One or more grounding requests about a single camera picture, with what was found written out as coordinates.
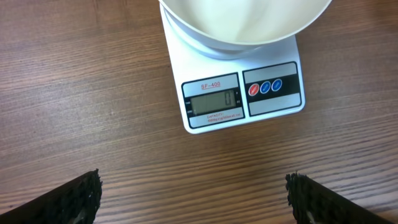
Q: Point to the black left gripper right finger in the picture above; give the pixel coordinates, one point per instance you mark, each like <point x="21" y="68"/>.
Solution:
<point x="312" y="203"/>

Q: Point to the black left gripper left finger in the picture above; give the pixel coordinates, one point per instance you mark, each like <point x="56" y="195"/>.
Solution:
<point x="77" y="201"/>

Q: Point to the white digital kitchen scale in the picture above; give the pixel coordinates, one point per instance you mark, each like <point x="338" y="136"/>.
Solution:
<point x="217" y="91"/>

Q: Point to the white bowl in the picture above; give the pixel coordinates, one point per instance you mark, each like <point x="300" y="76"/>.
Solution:
<point x="222" y="27"/>

